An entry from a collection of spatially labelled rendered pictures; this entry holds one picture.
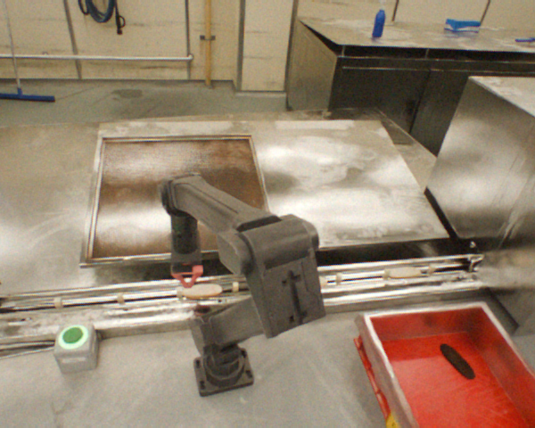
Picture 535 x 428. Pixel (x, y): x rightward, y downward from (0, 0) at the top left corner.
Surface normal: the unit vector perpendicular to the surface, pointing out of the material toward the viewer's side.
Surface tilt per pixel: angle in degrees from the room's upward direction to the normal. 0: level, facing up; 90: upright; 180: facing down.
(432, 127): 90
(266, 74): 90
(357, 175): 10
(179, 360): 0
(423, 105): 90
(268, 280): 56
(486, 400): 0
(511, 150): 90
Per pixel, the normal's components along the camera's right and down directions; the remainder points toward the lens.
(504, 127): -0.98, 0.06
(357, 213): 0.11, -0.66
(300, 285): 0.44, 0.04
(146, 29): 0.19, 0.62
